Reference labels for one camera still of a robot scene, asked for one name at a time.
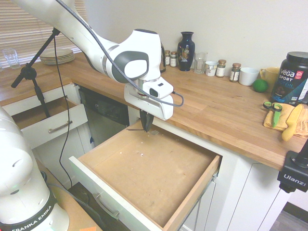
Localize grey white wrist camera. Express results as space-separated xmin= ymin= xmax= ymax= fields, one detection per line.
xmin=143 ymin=81 xmax=175 ymax=100

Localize small open wooden drawer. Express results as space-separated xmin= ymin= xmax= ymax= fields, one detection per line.
xmin=11 ymin=97 xmax=89 ymax=151

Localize black boom stand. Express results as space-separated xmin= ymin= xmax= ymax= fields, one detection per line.
xmin=10 ymin=27 xmax=62 ymax=119

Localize stainless steel dishwasher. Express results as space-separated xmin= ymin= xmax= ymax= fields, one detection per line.
xmin=78 ymin=86 xmax=131 ymax=146

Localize large open wooden drawer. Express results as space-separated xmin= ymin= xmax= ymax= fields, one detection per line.
xmin=68 ymin=119 xmax=223 ymax=231

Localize thin black hanging cable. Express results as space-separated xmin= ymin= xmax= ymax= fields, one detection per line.
xmin=52 ymin=35 xmax=74 ymax=191

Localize plain white cup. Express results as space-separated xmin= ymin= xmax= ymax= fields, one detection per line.
xmin=238 ymin=67 xmax=260 ymax=87

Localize clear drinking glass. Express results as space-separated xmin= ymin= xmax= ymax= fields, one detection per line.
xmin=1 ymin=48 xmax=21 ymax=70

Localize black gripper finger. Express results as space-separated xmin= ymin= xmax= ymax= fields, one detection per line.
xmin=140 ymin=110 xmax=148 ymax=132
xmin=145 ymin=112 xmax=155 ymax=132

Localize metal bar handle small drawer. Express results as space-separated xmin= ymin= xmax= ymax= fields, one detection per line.
xmin=48 ymin=120 xmax=73 ymax=134

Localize spice jar green contents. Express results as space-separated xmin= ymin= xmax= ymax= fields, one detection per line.
xmin=215 ymin=59 xmax=227 ymax=78

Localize dark blue floral vase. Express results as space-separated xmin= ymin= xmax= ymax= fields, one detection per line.
xmin=177 ymin=31 xmax=195 ymax=72

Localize clear faceted glass tumbler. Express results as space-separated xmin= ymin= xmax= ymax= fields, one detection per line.
xmin=193 ymin=51 xmax=208 ymax=75

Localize yellow knife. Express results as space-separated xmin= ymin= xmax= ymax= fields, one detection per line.
xmin=281 ymin=103 xmax=305 ymax=142

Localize yellow mug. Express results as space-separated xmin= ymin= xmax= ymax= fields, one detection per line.
xmin=259 ymin=67 xmax=287 ymax=88

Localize white base cabinet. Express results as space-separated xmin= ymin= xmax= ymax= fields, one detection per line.
xmin=0 ymin=81 xmax=291 ymax=231

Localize green handled scissors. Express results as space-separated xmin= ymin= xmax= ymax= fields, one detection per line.
xmin=262 ymin=101 xmax=282 ymax=128

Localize black Vega protein tub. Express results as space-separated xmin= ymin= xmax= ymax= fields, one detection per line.
xmin=270 ymin=51 xmax=308 ymax=107

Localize metal bar handle large drawer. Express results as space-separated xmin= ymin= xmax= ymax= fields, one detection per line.
xmin=92 ymin=192 xmax=120 ymax=220

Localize stack of cream plates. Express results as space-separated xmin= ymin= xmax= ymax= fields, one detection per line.
xmin=39 ymin=48 xmax=76 ymax=65

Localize spice jar brown lid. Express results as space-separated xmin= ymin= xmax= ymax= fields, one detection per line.
xmin=229 ymin=63 xmax=242 ymax=83

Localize yellow folded cloth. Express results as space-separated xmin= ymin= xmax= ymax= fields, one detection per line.
xmin=263 ymin=103 xmax=308 ymax=139

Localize grey braided camera cable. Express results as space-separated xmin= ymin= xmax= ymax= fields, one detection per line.
xmin=54 ymin=0 xmax=184 ymax=107

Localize white window blinds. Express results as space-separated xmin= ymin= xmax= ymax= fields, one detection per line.
xmin=0 ymin=0 xmax=86 ymax=68

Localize black Ulanzi camera mount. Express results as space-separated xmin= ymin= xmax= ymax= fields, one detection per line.
xmin=276 ymin=143 xmax=308 ymax=193

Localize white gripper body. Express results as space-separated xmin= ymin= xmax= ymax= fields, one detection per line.
xmin=124 ymin=82 xmax=175 ymax=121

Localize green lime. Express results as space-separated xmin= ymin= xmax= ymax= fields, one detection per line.
xmin=252 ymin=79 xmax=270 ymax=93

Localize metal fork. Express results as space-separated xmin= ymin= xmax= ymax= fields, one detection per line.
xmin=126 ymin=128 xmax=160 ymax=136

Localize white mug with print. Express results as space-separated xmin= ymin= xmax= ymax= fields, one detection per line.
xmin=205 ymin=61 xmax=219 ymax=77

